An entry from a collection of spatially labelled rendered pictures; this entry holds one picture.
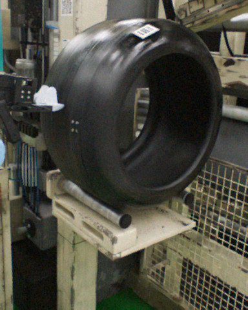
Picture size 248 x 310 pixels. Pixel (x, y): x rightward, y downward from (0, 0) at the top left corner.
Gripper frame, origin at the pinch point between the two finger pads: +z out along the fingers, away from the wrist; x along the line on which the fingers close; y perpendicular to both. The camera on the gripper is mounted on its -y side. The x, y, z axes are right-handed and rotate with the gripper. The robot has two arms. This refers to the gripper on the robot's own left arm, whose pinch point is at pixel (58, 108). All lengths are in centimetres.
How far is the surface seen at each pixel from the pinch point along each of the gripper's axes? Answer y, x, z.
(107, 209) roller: -29.2, -3.8, 18.3
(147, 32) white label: 22.2, -11.1, 16.7
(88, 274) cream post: -73, 26, 39
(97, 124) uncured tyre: -2.1, -10.7, 5.0
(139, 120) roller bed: -9, 35, 63
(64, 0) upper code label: 32.1, 33.6, 17.9
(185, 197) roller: -26, -10, 46
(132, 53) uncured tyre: 16.3, -11.3, 12.5
